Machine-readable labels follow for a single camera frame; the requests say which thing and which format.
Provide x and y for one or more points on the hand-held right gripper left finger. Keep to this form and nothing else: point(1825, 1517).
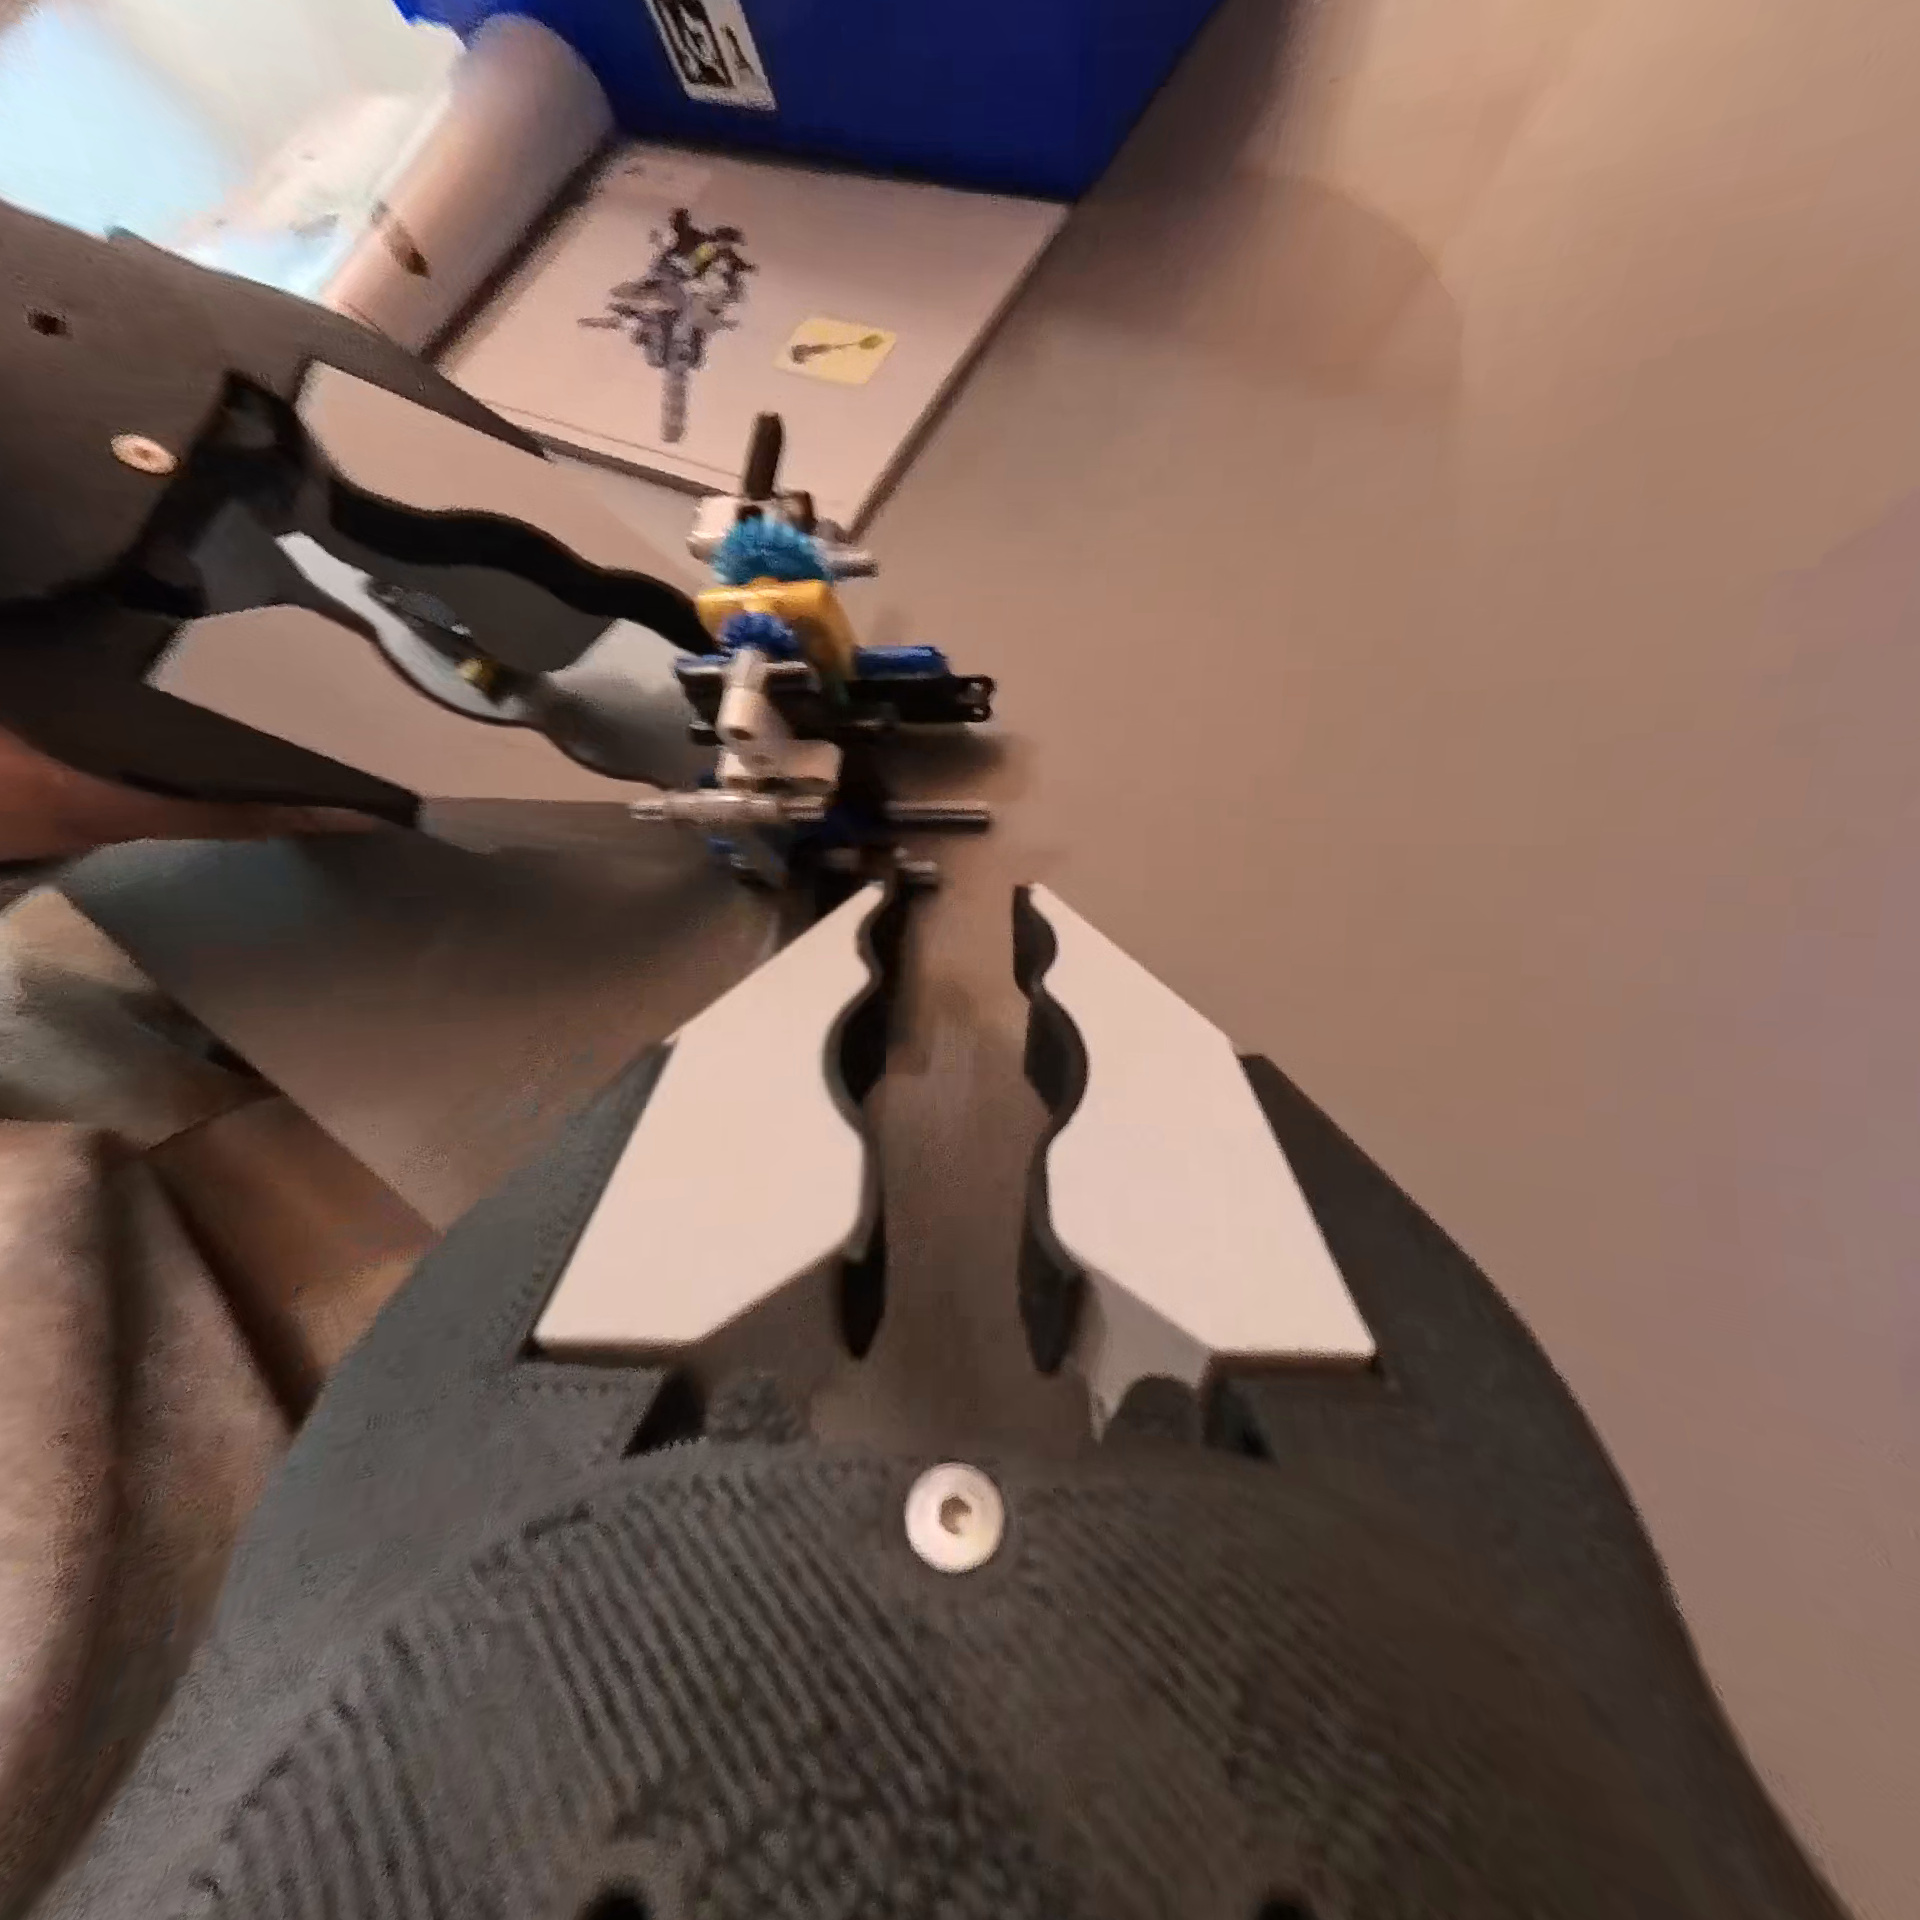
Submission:
point(720, 1186)

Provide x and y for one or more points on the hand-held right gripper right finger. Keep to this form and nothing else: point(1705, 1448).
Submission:
point(1184, 1200)

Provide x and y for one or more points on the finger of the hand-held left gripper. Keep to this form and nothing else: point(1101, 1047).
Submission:
point(375, 722)
point(494, 504)

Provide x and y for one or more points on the multicoloured lego gear assembly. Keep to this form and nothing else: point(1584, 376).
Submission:
point(774, 616)

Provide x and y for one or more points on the lego instruction booklet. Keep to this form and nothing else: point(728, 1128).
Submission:
point(839, 271)

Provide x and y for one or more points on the black white printed tag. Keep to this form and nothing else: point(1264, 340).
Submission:
point(714, 54)

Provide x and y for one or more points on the blue plastic box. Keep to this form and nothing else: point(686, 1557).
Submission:
point(930, 84)

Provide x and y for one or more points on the grey fabric cushion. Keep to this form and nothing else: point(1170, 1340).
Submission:
point(119, 1426)

